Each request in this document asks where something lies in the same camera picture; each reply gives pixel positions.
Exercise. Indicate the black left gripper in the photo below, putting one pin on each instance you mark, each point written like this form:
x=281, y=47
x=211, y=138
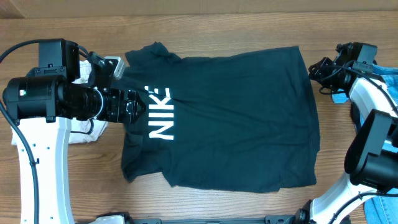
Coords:
x=129, y=115

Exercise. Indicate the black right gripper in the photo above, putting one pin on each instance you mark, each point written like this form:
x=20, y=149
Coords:
x=317, y=75

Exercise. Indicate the black Nike t-shirt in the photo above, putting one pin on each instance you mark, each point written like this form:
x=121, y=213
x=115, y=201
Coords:
x=246, y=123

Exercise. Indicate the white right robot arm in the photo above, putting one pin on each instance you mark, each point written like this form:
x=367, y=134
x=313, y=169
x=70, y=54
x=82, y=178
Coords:
x=370, y=170

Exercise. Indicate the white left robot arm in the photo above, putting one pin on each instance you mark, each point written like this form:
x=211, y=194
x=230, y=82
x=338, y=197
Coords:
x=69, y=83

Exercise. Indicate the light blue crumpled cloth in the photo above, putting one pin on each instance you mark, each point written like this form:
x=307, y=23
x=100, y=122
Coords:
x=339, y=98

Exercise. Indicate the folded white beige pants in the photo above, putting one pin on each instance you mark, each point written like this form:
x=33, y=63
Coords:
x=81, y=131

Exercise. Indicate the blue denim jeans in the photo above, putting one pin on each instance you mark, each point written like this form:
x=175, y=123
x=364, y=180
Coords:
x=383, y=210

